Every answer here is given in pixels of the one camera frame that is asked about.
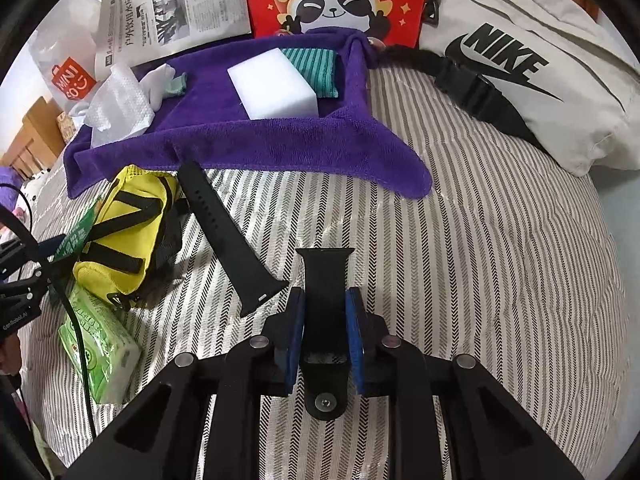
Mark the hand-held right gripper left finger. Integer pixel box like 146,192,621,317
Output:
65,285,306,480

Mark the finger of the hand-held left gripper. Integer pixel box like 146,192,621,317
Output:
0,272,51,306
0,237,60,273

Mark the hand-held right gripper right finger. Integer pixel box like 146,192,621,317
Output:
345,287,583,480

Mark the short black watch strap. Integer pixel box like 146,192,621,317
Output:
295,246,357,420

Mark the light green wet wipes pack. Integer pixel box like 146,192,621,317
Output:
57,280,142,406

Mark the yellow pouch with black straps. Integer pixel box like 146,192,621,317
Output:
72,165,188,311

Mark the long black watch strap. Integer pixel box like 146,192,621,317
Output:
178,160,290,318

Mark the white textured tissue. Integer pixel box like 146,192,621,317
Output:
82,64,157,150

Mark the purple towel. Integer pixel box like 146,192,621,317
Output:
64,27,433,201

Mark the white sponge block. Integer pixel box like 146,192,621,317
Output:
227,52,321,122

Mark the teal striped dish cloth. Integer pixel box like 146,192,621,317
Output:
277,47,346,100

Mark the white printed cloth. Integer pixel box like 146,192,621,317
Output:
20,167,56,211

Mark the lilac fabric item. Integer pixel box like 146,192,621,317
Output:
0,166,32,196

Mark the wooden headboard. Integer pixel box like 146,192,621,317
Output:
0,97,68,178

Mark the brown patterned box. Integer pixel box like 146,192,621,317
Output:
54,105,88,143

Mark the white plastic shopping bag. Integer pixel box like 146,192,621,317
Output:
27,30,108,121

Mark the newspaper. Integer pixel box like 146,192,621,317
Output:
92,0,252,73

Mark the beige waist bag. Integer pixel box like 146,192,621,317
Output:
380,0,640,178

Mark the red panda-print paper bag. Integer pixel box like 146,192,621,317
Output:
241,0,431,46

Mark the left hand-held gripper cable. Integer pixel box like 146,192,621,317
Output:
0,182,98,411

